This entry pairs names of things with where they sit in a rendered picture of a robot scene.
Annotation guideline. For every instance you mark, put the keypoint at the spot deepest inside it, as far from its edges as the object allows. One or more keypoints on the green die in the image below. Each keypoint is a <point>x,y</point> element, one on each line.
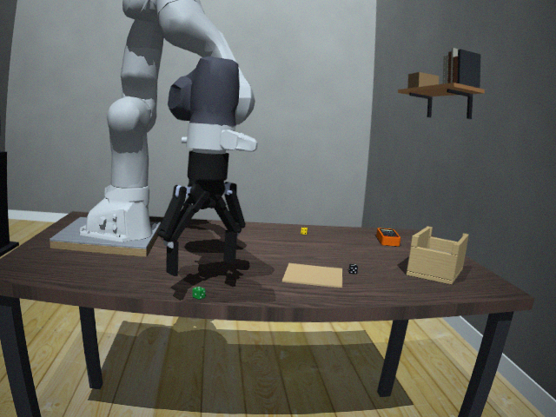
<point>199,293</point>

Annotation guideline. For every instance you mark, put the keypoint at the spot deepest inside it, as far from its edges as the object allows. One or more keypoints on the orange pocket multimeter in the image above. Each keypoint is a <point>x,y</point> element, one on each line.
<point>388,239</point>

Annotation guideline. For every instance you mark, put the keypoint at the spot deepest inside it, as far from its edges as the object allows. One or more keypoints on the tan flat mat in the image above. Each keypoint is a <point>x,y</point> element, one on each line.
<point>313,275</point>

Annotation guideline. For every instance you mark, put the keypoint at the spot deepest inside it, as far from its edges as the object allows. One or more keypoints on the tan wooden crate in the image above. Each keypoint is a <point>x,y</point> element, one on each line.
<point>433,264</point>

